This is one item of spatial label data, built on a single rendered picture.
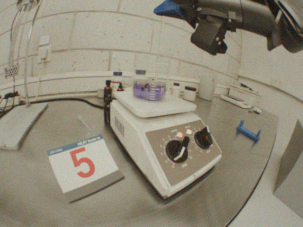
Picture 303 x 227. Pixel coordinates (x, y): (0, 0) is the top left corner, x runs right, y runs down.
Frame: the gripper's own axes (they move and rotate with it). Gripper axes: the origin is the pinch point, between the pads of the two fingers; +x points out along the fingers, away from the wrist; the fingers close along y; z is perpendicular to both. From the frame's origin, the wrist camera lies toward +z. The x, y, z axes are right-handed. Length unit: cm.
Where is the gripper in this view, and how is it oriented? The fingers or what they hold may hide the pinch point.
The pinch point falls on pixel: (171, 9)
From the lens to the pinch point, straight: 24.2
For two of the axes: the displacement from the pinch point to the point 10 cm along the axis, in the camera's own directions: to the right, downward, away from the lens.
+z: -1.1, 9.3, 3.5
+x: -8.0, -2.9, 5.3
